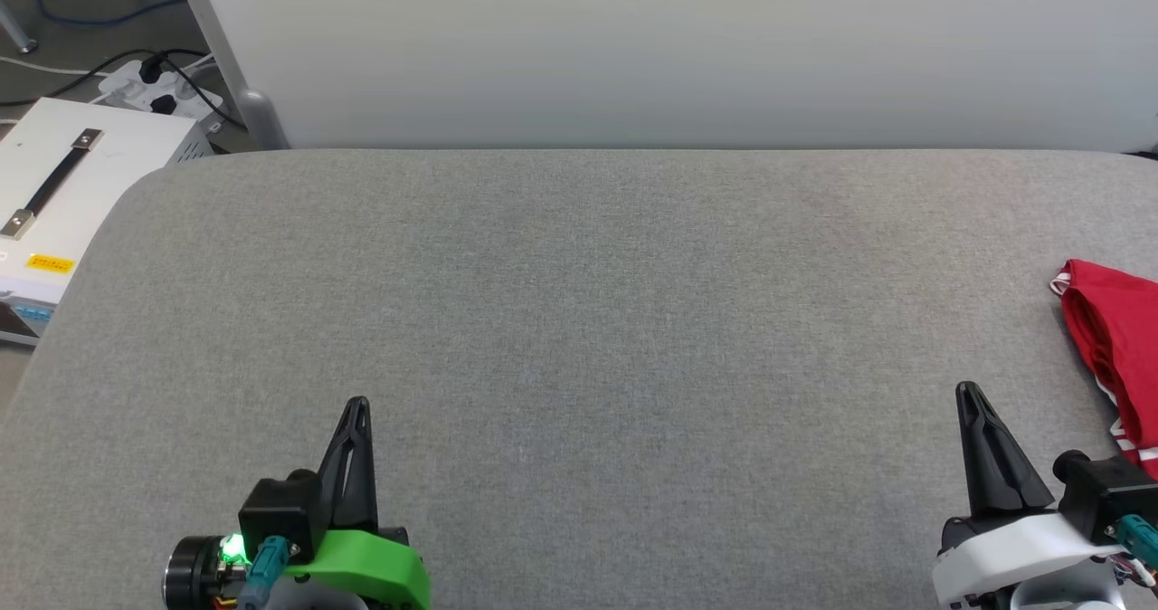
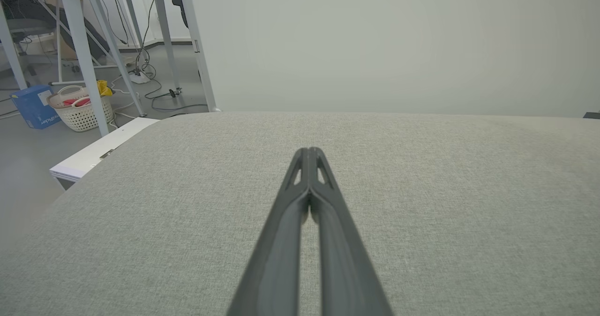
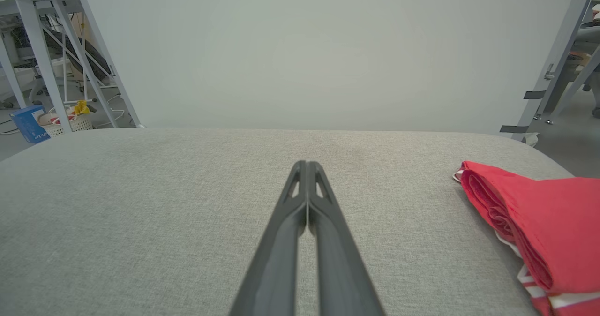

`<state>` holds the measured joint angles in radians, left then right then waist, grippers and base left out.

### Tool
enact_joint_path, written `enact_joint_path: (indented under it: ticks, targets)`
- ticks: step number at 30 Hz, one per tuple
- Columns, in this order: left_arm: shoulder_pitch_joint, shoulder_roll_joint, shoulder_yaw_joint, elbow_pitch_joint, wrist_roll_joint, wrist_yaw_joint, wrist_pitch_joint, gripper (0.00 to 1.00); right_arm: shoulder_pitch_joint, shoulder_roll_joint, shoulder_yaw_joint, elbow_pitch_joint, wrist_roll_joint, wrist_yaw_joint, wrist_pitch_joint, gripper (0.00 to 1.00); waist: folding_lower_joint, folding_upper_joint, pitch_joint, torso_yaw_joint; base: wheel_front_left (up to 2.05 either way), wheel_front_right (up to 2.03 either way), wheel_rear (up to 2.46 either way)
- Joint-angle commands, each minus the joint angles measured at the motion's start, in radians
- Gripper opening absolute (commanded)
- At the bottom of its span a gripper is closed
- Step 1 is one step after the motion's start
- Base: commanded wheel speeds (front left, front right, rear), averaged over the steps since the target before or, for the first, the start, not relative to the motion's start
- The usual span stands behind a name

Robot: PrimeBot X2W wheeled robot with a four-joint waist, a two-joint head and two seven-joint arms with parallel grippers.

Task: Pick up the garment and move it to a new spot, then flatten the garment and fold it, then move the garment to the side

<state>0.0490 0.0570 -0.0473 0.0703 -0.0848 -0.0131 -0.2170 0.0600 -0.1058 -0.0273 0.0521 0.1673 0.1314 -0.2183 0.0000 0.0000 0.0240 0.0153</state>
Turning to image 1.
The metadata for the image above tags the white metal equipment box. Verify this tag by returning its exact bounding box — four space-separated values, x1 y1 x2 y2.
0 97 214 350

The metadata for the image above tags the red basketball jersey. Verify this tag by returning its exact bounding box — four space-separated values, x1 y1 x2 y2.
1049 259 1158 481

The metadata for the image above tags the teal connector with cable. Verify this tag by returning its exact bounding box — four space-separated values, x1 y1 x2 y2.
1113 514 1158 588
235 538 291 610

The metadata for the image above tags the white partition panel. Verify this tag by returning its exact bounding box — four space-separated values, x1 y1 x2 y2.
190 0 1158 154

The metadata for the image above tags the grey metal furniture leg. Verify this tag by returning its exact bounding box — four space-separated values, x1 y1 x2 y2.
0 0 39 55

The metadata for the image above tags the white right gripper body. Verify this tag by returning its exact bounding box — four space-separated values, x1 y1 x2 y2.
931 511 1134 608

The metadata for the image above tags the white power strip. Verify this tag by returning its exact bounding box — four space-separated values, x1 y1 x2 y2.
96 58 227 138

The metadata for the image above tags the teal right connector with cable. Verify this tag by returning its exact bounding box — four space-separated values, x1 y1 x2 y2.
1113 514 1158 588

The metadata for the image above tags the teal left connector with cable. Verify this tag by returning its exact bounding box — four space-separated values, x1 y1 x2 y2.
235 538 291 610

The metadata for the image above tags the black power cable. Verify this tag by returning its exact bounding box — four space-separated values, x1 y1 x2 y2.
156 52 247 131
0 46 211 110

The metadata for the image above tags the grey partition post with foot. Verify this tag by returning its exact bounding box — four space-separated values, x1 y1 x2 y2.
170 0 292 151

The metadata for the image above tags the black strap handle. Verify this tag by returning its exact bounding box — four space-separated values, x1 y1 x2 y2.
0 128 104 238

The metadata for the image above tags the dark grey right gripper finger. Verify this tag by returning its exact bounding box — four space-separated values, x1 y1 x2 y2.
955 381 1011 518
970 382 1057 513

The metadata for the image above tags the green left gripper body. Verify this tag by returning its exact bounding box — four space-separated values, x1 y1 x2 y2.
163 527 432 610

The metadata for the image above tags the grey fabric sofa cushion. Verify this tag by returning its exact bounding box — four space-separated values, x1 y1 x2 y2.
0 148 1158 610

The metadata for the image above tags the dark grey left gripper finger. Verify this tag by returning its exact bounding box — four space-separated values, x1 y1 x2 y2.
318 397 362 539
353 398 380 533

